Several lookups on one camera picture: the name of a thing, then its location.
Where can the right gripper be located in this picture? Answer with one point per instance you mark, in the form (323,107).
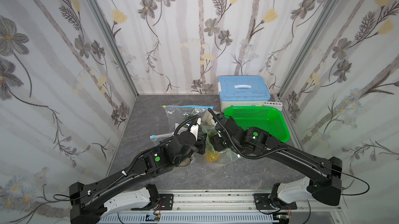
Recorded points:
(215,143)

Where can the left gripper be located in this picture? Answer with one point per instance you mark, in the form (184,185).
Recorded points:
(201,144)

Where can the pineapple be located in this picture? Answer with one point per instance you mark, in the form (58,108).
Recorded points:
(210,154)

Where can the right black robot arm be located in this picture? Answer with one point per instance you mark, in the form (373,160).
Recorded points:
(322,177)

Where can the rear blue zip bag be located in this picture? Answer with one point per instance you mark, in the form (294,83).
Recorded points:
(178,113)

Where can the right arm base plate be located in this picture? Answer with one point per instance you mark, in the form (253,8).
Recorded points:
(263,201)

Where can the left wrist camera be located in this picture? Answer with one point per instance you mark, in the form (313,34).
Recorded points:
(194,129)

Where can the green zip bag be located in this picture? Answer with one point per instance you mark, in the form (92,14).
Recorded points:
(226,157)

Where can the blue lid storage box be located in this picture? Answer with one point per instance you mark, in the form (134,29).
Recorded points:
(242,90)

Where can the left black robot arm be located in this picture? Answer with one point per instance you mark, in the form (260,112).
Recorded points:
(92,202)

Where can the green plastic basket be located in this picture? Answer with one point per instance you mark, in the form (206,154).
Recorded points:
(266,118)

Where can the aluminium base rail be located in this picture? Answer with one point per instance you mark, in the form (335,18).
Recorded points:
(227,207)

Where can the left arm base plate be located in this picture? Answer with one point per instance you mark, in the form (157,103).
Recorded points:
(160,202)

